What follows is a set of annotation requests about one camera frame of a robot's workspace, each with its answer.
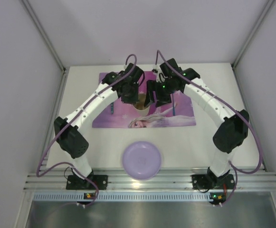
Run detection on white slotted cable duct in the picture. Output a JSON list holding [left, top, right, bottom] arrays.
[[33, 191, 226, 201]]

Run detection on green handled metal fork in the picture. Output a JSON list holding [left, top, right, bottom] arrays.
[[110, 102, 114, 114]]

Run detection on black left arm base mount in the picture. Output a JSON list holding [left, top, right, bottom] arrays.
[[66, 169, 108, 190]]

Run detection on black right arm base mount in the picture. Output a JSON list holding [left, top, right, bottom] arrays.
[[191, 168, 235, 192]]

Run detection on lilac plastic plate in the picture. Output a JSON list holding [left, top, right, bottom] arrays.
[[122, 141, 162, 181]]

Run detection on purple pink printed placemat cloth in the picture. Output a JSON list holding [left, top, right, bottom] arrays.
[[92, 71, 196, 128]]

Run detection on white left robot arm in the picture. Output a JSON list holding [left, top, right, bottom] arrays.
[[54, 63, 145, 179]]

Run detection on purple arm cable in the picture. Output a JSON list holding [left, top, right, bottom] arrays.
[[155, 49, 263, 207], [37, 54, 138, 207]]

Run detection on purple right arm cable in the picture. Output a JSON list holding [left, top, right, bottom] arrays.
[[155, 49, 263, 207]]

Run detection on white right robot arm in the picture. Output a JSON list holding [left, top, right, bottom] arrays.
[[144, 58, 249, 178]]

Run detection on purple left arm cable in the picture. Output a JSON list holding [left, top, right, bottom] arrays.
[[37, 54, 138, 207]]

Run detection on aluminium front rail frame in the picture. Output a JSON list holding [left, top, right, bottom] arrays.
[[24, 169, 276, 192]]

